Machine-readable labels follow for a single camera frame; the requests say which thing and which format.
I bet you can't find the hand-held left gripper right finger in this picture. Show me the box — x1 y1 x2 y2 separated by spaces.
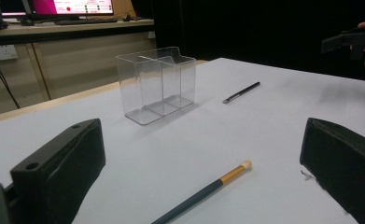
299 117 365 224

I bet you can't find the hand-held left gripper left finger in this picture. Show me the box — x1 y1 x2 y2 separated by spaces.
9 118 106 224

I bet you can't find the black pen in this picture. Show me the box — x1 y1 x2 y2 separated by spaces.
222 81 261 105

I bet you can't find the clear acrylic organizer box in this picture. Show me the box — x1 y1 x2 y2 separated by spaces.
115 46 197 126

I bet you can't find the black curtain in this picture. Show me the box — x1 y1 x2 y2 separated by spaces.
130 0 365 82

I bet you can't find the beige long desk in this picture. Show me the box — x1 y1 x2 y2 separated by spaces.
0 18 157 119

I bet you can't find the white table board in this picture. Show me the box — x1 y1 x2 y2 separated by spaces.
0 57 365 224

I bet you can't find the black keyboard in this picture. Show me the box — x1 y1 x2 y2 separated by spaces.
53 18 119 26

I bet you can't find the computer monitor pink screen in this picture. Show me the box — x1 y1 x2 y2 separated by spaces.
30 0 115 17

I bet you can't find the dark computer monitor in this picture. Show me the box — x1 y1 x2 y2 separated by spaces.
0 0 28 17

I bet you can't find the brown cardboard box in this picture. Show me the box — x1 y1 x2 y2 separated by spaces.
112 0 137 19

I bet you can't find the black power cable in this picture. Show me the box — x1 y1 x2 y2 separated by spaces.
0 52 21 110

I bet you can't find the white wall socket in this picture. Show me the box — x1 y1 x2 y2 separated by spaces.
0 44 19 62

